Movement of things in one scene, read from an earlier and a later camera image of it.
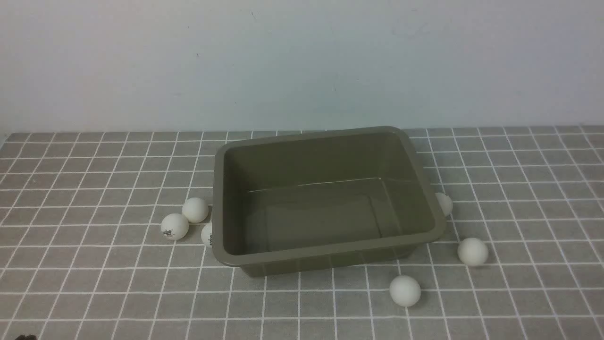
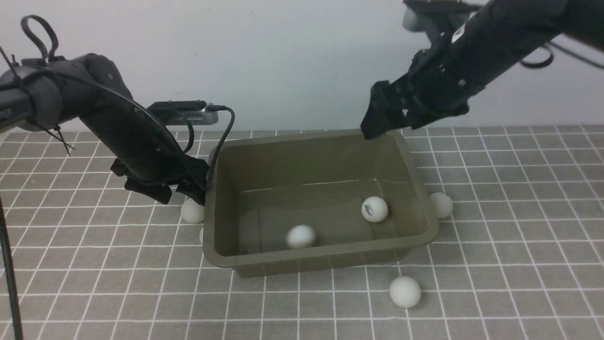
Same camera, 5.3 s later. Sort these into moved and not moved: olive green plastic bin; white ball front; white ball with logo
Moved: white ball with logo
Not moved: olive green plastic bin; white ball front
